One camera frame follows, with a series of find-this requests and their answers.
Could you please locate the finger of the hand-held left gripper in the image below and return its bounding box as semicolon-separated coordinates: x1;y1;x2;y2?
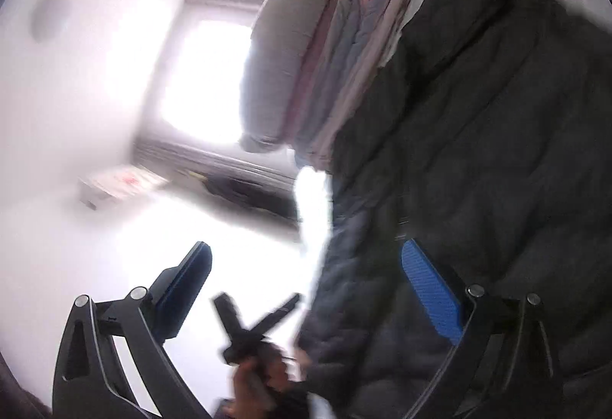
251;293;303;337
213;293;246;339

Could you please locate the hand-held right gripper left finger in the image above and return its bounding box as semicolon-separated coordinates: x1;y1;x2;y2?
50;241;212;419

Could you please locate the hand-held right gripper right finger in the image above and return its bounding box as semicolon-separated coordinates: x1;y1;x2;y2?
402;240;570;419

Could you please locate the black padded jacket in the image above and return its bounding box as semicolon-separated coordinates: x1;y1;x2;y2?
293;0;612;419

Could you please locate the person's left hand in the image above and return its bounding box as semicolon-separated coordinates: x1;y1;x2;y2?
231;345;295;419

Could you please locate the white box with red print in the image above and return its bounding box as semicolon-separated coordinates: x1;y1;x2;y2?
78;165;169;210

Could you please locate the window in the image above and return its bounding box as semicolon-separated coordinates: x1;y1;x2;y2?
158;3;273;147

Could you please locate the stack of folded quilts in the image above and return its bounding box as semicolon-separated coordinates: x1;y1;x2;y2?
287;0;427;173

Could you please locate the round ceiling lamp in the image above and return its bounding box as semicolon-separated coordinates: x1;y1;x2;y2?
30;0;72;43

